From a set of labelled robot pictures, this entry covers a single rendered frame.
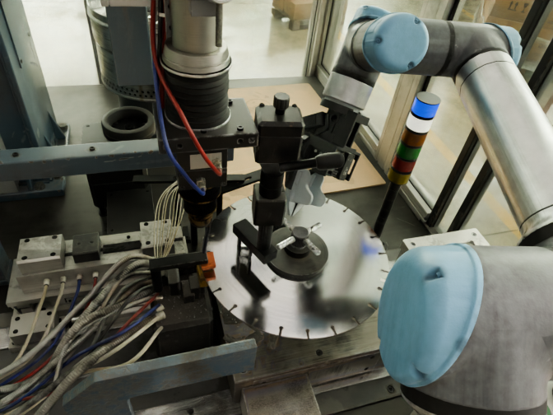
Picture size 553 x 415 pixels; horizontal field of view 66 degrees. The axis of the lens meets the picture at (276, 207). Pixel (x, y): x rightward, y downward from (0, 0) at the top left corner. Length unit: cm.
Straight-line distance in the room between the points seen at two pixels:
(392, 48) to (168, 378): 51
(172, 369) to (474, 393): 36
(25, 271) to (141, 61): 46
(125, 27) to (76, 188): 68
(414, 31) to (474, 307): 38
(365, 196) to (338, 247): 46
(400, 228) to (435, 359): 83
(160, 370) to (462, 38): 59
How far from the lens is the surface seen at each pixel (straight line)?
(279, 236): 76
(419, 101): 83
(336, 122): 73
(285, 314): 68
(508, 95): 60
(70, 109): 154
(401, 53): 61
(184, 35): 46
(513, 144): 55
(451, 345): 36
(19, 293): 95
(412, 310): 37
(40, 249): 89
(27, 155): 84
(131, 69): 63
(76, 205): 117
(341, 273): 75
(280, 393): 77
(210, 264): 70
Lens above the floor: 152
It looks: 43 degrees down
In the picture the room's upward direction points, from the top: 8 degrees clockwise
